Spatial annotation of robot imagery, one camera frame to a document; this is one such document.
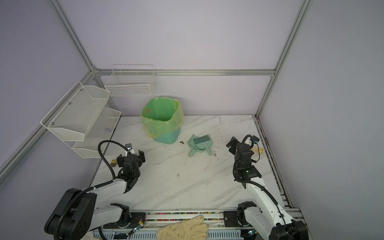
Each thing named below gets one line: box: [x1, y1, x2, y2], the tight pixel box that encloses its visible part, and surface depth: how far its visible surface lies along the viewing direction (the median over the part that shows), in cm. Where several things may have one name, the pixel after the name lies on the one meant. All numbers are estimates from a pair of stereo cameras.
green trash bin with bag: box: [140, 96, 184, 144], surface depth 95 cm
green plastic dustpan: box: [188, 134, 206, 157], surface depth 101 cm
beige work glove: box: [157, 215, 209, 240], surface depth 72 cm
